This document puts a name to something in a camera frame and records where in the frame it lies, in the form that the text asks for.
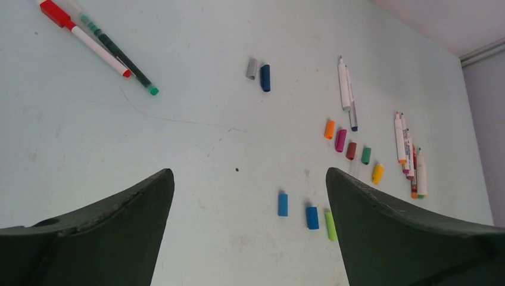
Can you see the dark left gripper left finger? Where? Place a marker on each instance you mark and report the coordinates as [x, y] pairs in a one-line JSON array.
[[114, 241]]

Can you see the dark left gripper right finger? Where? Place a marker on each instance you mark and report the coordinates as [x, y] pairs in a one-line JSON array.
[[387, 241]]

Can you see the light green pen cap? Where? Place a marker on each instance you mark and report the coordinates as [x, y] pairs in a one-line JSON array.
[[330, 226]]

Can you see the green cap thin marker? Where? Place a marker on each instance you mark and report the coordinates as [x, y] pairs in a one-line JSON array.
[[422, 189]]

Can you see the yellow pen cap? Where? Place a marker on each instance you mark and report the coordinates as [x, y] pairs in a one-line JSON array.
[[377, 174]]

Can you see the large blue pen cap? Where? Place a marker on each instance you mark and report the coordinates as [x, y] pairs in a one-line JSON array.
[[312, 218]]

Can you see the magenta cap marker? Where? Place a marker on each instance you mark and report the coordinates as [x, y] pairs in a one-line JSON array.
[[406, 165]]

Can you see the brown pen cap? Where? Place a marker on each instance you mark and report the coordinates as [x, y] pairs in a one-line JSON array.
[[351, 151]]

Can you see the orange cap marker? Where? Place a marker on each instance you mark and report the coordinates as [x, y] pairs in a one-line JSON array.
[[401, 154]]

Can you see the small blue pen cap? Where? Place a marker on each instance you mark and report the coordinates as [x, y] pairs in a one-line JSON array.
[[283, 204]]

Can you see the magenta pen cap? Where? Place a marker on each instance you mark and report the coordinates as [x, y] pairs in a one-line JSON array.
[[340, 140]]

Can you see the orange pen cap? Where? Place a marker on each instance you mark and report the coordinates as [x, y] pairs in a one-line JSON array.
[[329, 129]]

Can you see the dark blue cap marker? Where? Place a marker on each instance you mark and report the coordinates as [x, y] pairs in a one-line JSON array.
[[353, 116]]

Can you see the dark blue pen cap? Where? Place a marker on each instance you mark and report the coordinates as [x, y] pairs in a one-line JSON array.
[[265, 81]]

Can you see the grey pen cap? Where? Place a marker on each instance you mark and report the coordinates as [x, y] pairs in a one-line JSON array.
[[251, 71]]

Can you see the red cap marker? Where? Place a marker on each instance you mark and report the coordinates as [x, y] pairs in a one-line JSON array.
[[63, 20]]

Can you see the brown cap marker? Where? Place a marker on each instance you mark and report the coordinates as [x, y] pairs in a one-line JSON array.
[[410, 141]]

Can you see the grey cap white marker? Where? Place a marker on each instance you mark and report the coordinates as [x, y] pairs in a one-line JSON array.
[[345, 99]]

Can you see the dark green marker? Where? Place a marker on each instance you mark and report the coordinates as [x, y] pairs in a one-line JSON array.
[[74, 8]]

